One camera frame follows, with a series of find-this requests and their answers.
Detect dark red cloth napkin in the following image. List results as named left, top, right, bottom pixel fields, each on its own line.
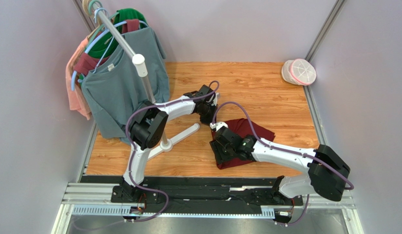
left=211, top=118, right=276, bottom=170

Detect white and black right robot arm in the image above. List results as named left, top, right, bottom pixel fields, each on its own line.
left=211, top=126, right=353, bottom=202

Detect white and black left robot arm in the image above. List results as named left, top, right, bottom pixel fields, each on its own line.
left=120, top=85, right=218, bottom=196

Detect silver and white clothes rack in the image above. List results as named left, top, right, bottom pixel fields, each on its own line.
left=87, top=0, right=201, bottom=161

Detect blue-grey t-shirt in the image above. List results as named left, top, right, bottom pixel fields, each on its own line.
left=81, top=27, right=170, bottom=144

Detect white and pink mesh bag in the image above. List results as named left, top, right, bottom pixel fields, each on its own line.
left=281, top=58, right=317, bottom=86

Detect green t-shirt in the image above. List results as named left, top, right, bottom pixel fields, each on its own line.
left=88, top=8, right=149, bottom=59

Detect dark red t-shirt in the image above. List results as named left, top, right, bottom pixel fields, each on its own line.
left=73, top=19, right=140, bottom=77

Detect pink t-shirt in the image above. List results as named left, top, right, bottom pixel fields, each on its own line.
left=65, top=38, right=92, bottom=120

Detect light blue clothes hanger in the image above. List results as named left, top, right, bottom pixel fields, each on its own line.
left=70, top=7, right=149, bottom=92

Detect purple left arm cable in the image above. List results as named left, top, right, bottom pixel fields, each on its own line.
left=71, top=80, right=220, bottom=232

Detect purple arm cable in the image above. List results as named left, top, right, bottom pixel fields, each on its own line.
left=71, top=80, right=220, bottom=232
left=211, top=101, right=355, bottom=227

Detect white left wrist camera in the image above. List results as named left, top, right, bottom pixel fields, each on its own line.
left=210, top=92, right=220, bottom=106

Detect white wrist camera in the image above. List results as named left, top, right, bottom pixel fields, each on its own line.
left=210, top=92, right=220, bottom=106
left=210, top=121, right=228, bottom=132

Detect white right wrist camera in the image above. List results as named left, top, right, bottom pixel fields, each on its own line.
left=210, top=121, right=228, bottom=132

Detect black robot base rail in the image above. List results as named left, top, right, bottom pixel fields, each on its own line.
left=80, top=175, right=306, bottom=224

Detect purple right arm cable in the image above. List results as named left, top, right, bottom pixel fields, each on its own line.
left=211, top=101, right=355, bottom=227

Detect aluminium frame post right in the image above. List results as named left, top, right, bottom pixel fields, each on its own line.
left=305, top=0, right=347, bottom=62

